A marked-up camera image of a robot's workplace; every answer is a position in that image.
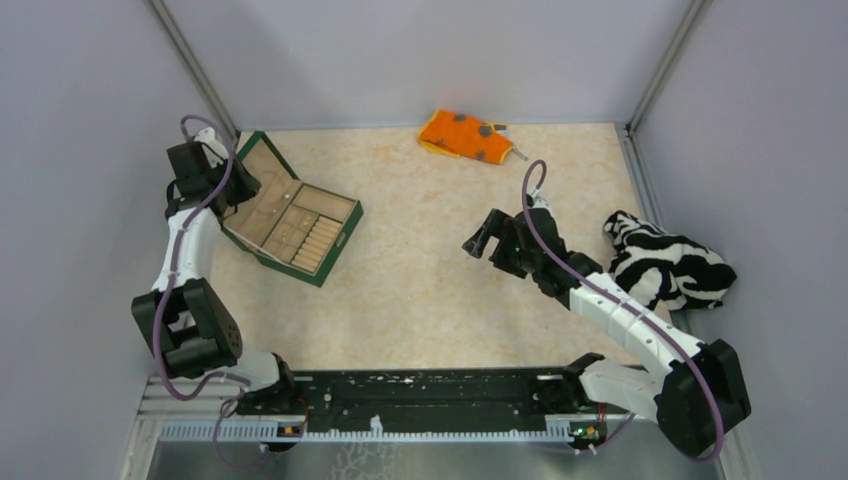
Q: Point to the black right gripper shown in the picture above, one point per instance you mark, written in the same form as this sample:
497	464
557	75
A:
502	226

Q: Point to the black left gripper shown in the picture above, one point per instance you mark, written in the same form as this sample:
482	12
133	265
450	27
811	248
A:
247	184

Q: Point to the green jewelry box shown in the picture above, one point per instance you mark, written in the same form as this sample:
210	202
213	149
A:
306	238

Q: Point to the silver bangle with pearls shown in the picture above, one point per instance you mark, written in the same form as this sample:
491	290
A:
274	196

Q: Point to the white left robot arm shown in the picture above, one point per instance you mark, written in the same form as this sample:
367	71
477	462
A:
193	337

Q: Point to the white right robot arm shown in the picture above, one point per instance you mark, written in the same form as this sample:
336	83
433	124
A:
694	391

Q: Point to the orange spotted cloth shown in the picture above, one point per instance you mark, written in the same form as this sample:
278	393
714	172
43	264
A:
460	135

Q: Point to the zebra striped cloth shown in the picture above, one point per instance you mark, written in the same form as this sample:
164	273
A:
656	267

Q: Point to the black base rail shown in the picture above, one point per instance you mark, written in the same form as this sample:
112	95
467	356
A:
477	400

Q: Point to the white toothed cable strip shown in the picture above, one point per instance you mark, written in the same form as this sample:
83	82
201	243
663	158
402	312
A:
272	432

